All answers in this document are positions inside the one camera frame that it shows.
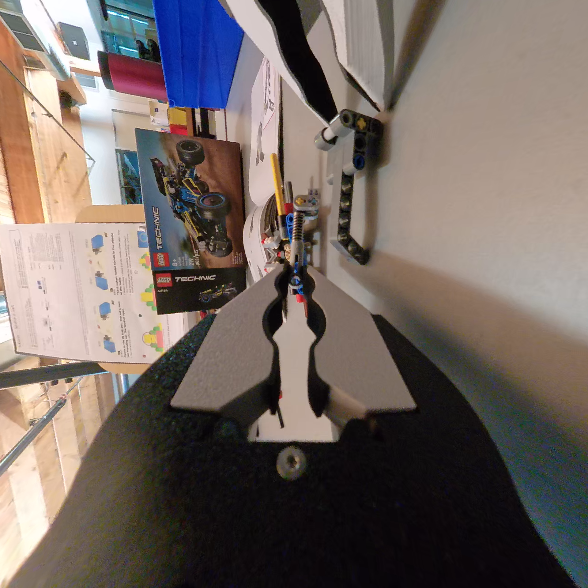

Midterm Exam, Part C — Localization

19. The dark grey bent lego liftarm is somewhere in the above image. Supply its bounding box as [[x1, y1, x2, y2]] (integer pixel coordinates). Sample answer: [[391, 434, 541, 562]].
[[315, 109, 386, 266]]

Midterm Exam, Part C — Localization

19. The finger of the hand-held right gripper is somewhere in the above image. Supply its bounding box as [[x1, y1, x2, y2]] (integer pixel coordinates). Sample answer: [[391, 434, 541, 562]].
[[220, 0, 341, 126], [301, 0, 398, 112]]

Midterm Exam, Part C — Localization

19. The white wall vent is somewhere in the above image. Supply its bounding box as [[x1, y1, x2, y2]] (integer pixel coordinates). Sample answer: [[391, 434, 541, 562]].
[[0, 9, 51, 56]]

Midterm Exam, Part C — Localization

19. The grey metal pole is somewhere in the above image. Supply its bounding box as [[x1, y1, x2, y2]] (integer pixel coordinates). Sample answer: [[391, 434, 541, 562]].
[[0, 397, 70, 476]]

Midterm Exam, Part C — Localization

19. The lego set box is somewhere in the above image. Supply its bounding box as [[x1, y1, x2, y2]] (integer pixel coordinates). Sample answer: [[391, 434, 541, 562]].
[[134, 128, 247, 315]]

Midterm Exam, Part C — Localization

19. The black metal bar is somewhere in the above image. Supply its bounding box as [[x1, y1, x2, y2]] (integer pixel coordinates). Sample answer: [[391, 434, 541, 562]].
[[0, 362, 111, 390]]

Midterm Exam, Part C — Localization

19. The yellow and red box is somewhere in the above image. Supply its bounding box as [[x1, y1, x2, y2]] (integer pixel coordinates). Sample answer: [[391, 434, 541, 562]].
[[168, 107, 194, 137]]

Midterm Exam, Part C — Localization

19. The blue cloth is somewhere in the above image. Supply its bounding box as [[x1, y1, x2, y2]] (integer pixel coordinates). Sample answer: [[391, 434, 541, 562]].
[[153, 0, 244, 109]]

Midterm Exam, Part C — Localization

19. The maroon tumbler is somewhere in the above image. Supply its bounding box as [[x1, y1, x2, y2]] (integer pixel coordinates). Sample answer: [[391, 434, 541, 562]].
[[97, 51, 168, 103]]

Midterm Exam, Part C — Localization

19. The black speaker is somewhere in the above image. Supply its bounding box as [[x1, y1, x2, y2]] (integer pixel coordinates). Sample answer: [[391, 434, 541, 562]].
[[57, 22, 91, 60]]

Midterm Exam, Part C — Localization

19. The lego chassis assembly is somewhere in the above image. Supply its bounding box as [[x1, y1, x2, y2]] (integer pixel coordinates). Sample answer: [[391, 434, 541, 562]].
[[259, 154, 320, 318]]

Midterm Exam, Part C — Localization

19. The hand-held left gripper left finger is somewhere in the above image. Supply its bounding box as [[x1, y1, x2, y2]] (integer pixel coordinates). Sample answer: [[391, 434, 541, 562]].
[[170, 269, 288, 443]]

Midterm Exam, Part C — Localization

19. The open lego instruction booklet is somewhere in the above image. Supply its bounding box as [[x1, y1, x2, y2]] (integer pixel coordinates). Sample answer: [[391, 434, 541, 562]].
[[243, 57, 282, 288]]

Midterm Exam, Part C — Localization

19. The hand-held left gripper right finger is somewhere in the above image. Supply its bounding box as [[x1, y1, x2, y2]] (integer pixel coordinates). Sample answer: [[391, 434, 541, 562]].
[[303, 268, 417, 443]]

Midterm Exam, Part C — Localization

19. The printed instruction sheet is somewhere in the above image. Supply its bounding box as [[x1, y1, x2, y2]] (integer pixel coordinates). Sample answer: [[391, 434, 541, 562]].
[[0, 223, 166, 364]]

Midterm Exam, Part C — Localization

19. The grey lego shock absorber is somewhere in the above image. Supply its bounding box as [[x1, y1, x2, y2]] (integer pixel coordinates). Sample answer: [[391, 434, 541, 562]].
[[285, 193, 323, 297]]

